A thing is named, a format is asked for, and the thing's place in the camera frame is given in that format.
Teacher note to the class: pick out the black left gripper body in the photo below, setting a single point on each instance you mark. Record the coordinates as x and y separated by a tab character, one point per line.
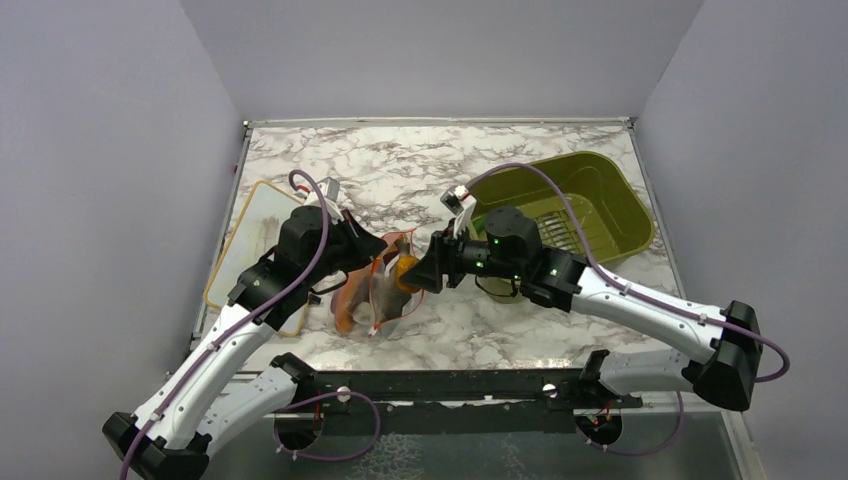
343	252

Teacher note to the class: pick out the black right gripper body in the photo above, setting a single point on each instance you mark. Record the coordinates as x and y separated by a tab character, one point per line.
467	256

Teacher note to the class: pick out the clear zip top bag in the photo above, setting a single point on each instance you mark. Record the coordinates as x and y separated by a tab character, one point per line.
390	329

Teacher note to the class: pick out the grey toy fish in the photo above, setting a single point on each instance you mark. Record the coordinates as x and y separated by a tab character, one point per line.
388	302

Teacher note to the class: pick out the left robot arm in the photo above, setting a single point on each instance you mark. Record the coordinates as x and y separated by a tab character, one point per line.
175	433

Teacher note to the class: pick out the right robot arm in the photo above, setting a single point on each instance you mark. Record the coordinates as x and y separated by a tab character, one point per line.
712	352

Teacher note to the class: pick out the white cutting board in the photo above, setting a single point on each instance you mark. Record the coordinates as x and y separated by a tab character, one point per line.
254	230

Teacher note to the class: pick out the olive green plastic bin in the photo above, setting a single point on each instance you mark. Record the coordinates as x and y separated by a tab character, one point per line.
615	222

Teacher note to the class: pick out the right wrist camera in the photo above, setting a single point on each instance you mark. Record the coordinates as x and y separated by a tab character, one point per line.
461	203

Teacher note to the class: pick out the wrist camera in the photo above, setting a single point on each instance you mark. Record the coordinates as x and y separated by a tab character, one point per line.
461	203
330	189

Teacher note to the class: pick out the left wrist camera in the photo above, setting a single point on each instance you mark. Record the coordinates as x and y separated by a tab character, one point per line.
330	189

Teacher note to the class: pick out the black base frame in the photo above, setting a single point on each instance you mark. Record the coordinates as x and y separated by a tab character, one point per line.
433	402

